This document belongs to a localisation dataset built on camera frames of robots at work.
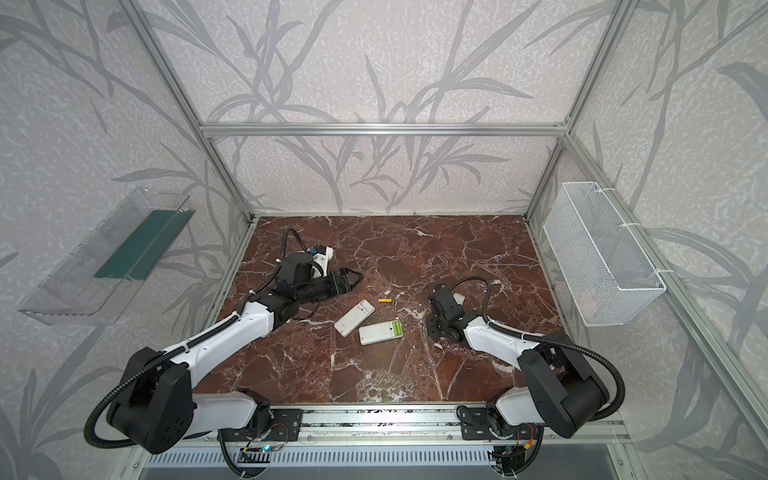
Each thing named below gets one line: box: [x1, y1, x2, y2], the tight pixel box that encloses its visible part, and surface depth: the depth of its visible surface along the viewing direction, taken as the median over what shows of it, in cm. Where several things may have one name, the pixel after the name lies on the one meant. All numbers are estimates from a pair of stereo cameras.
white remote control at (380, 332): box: [358, 320, 404, 346], surface depth 91 cm
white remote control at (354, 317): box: [334, 299, 376, 338], surface depth 93 cm
